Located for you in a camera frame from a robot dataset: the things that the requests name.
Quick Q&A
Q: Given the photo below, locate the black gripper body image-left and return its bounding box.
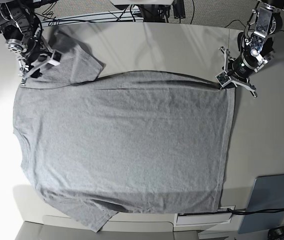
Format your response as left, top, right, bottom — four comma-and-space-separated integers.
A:
6, 37, 48, 73

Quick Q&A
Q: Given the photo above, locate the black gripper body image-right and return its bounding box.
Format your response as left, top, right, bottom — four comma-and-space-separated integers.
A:
228, 50, 269, 80

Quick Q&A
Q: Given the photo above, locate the grey T-shirt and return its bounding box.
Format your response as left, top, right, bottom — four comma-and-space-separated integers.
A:
13, 32, 235, 232

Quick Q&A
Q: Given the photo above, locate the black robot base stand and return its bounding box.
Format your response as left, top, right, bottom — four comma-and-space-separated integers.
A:
31, 0, 197, 25

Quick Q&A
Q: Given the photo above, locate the grey-blue laptop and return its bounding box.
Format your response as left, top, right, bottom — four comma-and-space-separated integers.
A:
238, 174, 284, 234

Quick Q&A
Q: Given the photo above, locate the black device bottom right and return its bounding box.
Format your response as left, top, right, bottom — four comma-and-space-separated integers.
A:
268, 226, 284, 240

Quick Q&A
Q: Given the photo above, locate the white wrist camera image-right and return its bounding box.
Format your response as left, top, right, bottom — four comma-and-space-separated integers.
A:
216, 71, 231, 88

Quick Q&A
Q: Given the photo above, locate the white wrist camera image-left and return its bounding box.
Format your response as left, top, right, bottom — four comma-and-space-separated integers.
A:
47, 49, 62, 66

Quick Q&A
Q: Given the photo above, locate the black floor cable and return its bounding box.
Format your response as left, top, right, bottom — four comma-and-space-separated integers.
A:
224, 19, 284, 46

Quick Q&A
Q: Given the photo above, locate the black cable to grommet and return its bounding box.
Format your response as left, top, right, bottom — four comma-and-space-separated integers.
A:
179, 206, 284, 216

